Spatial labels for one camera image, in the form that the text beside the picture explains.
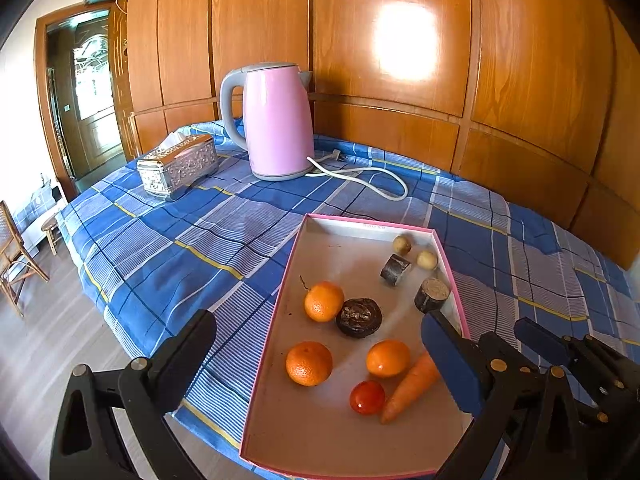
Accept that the pink electric kettle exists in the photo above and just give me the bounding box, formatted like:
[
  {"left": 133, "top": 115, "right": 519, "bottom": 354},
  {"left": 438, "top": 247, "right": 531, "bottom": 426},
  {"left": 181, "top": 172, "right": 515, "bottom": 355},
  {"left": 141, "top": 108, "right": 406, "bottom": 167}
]
[{"left": 220, "top": 62, "right": 316, "bottom": 182}]

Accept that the silver embossed tissue box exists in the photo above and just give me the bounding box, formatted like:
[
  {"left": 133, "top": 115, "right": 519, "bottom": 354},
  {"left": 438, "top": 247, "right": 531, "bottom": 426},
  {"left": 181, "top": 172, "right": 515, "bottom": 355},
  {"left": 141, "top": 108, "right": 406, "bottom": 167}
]
[{"left": 136, "top": 134, "right": 221, "bottom": 201}]

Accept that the white kettle power cord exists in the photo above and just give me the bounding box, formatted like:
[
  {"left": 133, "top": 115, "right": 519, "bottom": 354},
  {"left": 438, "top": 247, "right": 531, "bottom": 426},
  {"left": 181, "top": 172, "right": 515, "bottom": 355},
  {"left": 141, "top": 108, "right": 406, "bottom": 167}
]
[{"left": 306, "top": 152, "right": 408, "bottom": 202}]

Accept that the wooden door with glass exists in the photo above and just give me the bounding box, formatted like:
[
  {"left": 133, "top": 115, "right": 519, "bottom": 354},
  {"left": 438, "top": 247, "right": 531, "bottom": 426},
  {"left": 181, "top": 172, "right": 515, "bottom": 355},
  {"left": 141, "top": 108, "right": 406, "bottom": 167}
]
[{"left": 35, "top": 2, "right": 133, "bottom": 196}]

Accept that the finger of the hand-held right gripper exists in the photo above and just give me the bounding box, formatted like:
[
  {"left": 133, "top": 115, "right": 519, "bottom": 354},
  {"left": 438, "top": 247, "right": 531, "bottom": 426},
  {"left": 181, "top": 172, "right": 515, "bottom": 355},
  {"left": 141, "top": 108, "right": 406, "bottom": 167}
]
[
  {"left": 575, "top": 400, "right": 640, "bottom": 443},
  {"left": 514, "top": 317, "right": 640, "bottom": 411}
]

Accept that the orange tangerine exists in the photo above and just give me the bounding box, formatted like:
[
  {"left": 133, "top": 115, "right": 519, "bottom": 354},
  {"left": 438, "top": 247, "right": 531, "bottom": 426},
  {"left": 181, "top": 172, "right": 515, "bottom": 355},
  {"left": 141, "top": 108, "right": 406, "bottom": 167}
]
[
  {"left": 304, "top": 281, "right": 346, "bottom": 323},
  {"left": 366, "top": 339, "right": 411, "bottom": 379},
  {"left": 286, "top": 341, "right": 334, "bottom": 387}
]

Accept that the small wooden stool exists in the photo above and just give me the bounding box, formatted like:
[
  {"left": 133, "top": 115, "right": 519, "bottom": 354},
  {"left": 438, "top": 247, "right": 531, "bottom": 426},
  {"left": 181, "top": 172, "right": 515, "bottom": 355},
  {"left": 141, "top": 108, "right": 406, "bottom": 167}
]
[{"left": 41, "top": 217, "right": 63, "bottom": 256}]

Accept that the blue plaid tablecloth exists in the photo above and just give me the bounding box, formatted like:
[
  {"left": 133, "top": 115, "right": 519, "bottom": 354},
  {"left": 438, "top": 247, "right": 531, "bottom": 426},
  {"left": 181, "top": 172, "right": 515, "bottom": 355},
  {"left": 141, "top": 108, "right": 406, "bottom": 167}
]
[{"left": 54, "top": 117, "right": 640, "bottom": 476}]

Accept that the orange carrot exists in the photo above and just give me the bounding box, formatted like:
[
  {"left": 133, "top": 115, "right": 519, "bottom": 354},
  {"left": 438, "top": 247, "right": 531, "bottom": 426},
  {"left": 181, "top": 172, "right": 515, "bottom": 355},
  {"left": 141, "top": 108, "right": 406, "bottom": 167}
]
[{"left": 380, "top": 351, "right": 442, "bottom": 425}]

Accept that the red tomato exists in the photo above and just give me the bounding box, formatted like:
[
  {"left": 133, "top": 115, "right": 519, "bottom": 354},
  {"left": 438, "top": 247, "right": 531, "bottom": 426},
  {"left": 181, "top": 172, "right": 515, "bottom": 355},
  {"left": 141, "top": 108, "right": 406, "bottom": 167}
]
[{"left": 349, "top": 380, "right": 386, "bottom": 416}]

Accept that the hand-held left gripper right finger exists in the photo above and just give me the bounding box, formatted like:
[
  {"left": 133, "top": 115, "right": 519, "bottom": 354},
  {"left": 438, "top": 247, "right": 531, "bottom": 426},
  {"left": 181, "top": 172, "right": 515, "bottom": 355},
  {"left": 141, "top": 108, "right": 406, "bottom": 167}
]
[{"left": 420, "top": 310, "right": 593, "bottom": 480}]

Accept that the pink-edged cardboard box tray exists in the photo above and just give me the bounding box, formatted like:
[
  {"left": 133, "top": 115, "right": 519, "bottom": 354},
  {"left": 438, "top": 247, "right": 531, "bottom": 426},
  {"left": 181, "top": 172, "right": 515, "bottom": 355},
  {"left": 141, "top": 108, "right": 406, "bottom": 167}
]
[{"left": 239, "top": 213, "right": 473, "bottom": 478}]

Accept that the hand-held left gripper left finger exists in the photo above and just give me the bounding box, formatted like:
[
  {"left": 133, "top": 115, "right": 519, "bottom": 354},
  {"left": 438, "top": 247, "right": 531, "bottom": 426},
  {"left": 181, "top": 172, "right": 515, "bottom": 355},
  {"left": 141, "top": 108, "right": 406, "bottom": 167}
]
[{"left": 49, "top": 309, "right": 217, "bottom": 480}]

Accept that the wooden chair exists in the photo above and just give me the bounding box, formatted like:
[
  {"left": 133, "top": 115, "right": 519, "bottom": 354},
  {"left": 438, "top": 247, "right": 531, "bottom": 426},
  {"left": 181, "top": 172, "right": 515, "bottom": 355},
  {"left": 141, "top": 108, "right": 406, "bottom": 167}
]
[{"left": 0, "top": 200, "right": 51, "bottom": 318}]

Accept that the dark round cookie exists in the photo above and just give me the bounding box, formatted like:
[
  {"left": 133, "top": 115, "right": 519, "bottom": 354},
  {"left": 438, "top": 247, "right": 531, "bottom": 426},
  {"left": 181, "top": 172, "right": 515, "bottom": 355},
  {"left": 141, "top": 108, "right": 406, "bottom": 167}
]
[{"left": 335, "top": 298, "right": 383, "bottom": 338}]

